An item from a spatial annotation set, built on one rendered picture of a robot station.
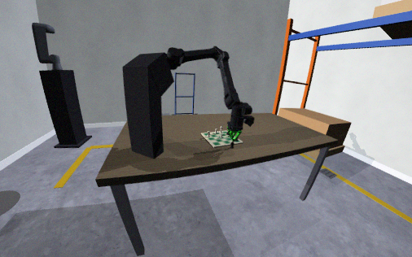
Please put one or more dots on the green and white chessboard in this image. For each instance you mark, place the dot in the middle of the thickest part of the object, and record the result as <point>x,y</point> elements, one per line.
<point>216,141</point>

